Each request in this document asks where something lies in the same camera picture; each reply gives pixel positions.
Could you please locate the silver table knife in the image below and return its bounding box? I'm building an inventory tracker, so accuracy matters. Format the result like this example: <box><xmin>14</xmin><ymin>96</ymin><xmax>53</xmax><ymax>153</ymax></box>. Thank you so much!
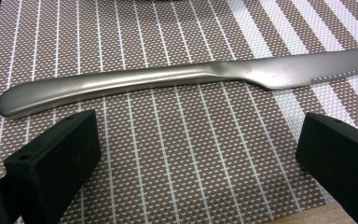
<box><xmin>0</xmin><ymin>47</ymin><xmax>358</xmax><ymax>119</ymax></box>

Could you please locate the brown striped woven placemat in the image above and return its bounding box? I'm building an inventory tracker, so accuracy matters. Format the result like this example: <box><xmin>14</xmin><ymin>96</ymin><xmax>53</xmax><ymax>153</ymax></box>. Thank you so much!
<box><xmin>0</xmin><ymin>0</ymin><xmax>358</xmax><ymax>224</ymax></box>

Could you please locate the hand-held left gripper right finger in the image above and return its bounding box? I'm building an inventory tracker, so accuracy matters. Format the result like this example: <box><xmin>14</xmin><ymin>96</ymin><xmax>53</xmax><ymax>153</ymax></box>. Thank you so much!
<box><xmin>296</xmin><ymin>112</ymin><xmax>358</xmax><ymax>224</ymax></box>

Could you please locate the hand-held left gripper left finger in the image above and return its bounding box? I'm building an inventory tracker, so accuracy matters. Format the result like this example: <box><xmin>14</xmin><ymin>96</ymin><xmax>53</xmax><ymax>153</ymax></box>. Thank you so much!
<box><xmin>3</xmin><ymin>109</ymin><xmax>103</xmax><ymax>224</ymax></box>

